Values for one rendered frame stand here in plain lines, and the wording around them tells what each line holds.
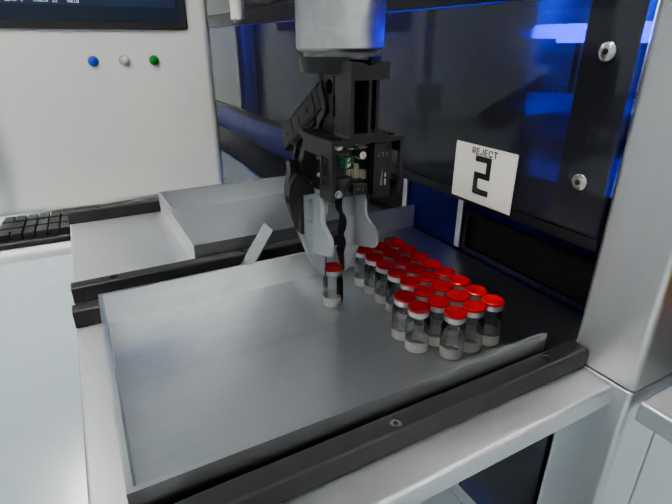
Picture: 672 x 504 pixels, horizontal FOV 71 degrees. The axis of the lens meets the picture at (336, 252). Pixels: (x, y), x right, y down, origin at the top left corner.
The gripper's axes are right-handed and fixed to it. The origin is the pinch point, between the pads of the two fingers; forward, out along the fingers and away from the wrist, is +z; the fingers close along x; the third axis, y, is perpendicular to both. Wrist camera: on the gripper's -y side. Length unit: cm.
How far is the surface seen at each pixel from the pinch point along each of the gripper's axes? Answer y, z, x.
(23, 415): -117, 94, -56
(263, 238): -10.8, 1.0, -3.7
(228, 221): -30.6, 5.4, -2.8
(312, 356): 8.2, 5.4, -6.1
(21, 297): -211, 94, -63
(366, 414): 18.9, 3.1, -6.9
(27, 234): -56, 11, -33
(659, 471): 25.1, 19.8, 25.6
